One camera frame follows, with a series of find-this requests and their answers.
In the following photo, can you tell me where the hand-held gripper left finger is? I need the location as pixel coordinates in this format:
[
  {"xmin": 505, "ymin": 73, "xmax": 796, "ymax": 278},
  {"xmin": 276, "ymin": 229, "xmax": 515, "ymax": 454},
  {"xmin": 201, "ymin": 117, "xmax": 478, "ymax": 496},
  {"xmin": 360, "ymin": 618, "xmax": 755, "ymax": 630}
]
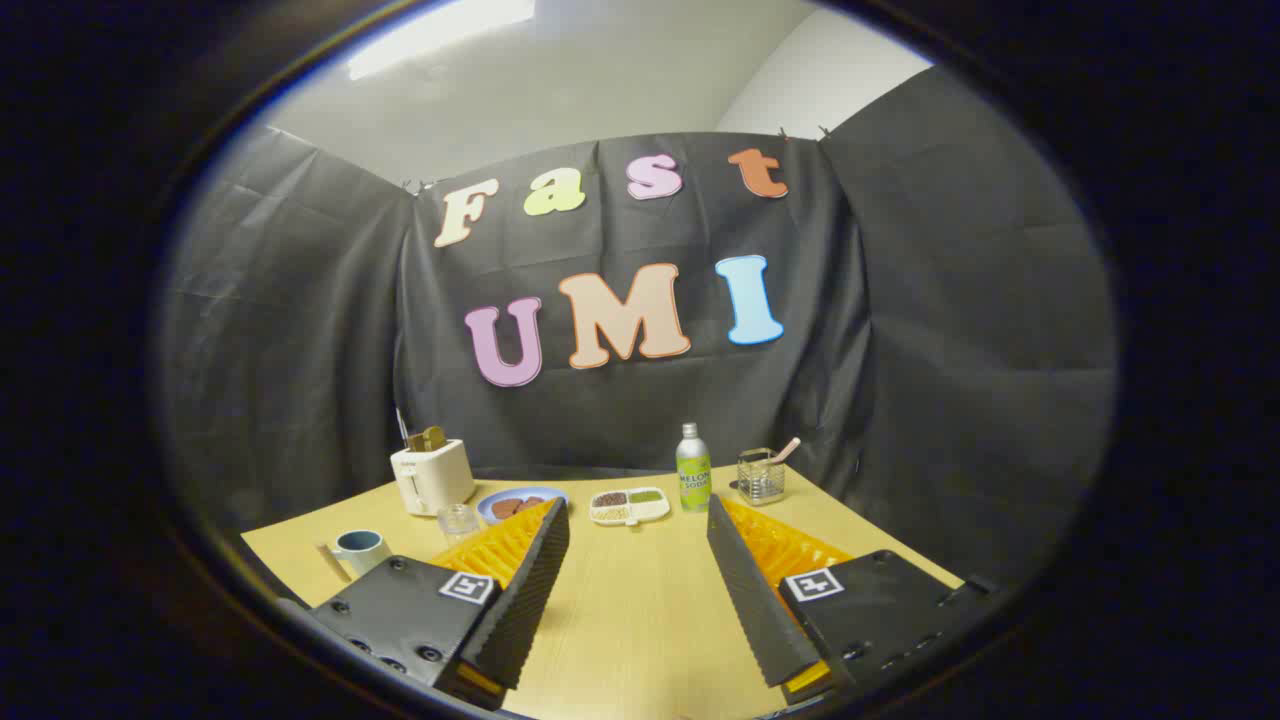
[{"xmin": 305, "ymin": 497, "xmax": 571, "ymax": 713}]

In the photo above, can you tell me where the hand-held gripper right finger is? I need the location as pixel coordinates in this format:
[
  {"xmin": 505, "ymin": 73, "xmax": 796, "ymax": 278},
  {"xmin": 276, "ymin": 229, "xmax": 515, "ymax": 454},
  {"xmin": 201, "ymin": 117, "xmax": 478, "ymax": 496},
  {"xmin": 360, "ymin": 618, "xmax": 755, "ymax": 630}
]
[{"xmin": 706, "ymin": 492, "xmax": 1001, "ymax": 706}]

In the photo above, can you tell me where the clear glass juice bottle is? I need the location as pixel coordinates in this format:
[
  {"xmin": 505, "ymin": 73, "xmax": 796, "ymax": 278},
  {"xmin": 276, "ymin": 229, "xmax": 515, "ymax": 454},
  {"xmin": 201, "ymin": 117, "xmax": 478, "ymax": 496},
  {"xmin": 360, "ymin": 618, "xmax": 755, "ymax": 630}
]
[{"xmin": 438, "ymin": 503, "xmax": 481, "ymax": 546}]

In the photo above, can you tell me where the pale blue cup wooden handle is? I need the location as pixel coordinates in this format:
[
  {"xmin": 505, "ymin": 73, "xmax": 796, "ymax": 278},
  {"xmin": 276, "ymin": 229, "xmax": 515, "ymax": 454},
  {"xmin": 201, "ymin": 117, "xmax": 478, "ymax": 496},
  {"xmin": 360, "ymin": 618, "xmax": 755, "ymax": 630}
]
[{"xmin": 318, "ymin": 529, "xmax": 393, "ymax": 581}]

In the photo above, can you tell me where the green soda bottle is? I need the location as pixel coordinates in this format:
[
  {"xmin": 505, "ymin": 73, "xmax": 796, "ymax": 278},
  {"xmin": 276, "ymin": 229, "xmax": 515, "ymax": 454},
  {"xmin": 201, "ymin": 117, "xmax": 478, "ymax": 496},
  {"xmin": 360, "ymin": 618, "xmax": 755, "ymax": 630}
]
[{"xmin": 676, "ymin": 422, "xmax": 713, "ymax": 513}]

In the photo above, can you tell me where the blue plate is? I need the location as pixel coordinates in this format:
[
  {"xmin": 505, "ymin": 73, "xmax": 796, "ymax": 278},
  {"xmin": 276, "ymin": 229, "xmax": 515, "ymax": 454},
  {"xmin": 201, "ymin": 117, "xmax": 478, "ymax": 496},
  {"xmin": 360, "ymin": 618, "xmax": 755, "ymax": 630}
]
[{"xmin": 476, "ymin": 486, "xmax": 569, "ymax": 526}]

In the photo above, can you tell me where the wooden table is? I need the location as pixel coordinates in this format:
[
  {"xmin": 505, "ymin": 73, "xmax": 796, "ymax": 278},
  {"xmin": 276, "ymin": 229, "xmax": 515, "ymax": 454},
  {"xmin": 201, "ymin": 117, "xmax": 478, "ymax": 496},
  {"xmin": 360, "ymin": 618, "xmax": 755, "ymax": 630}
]
[{"xmin": 240, "ymin": 463, "xmax": 966, "ymax": 720}]

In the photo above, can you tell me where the white divided dish with grains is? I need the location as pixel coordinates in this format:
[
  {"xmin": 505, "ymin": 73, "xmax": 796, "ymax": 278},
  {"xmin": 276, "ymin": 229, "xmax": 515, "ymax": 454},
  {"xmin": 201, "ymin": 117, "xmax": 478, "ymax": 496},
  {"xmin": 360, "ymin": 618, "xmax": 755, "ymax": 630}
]
[{"xmin": 588, "ymin": 487, "xmax": 671, "ymax": 527}]

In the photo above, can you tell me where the white toaster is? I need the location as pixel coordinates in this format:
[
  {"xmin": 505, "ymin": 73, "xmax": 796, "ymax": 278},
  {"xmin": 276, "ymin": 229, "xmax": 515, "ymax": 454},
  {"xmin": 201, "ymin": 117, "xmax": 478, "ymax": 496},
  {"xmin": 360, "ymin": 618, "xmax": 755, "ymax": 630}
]
[{"xmin": 390, "ymin": 438, "xmax": 477, "ymax": 517}]

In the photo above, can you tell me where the black backdrop cloth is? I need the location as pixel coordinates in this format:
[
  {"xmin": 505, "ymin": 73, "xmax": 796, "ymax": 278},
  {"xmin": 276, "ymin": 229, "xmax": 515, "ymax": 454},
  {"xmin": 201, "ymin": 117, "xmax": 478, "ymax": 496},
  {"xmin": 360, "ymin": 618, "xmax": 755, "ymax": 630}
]
[{"xmin": 160, "ymin": 65, "xmax": 1119, "ymax": 591}]

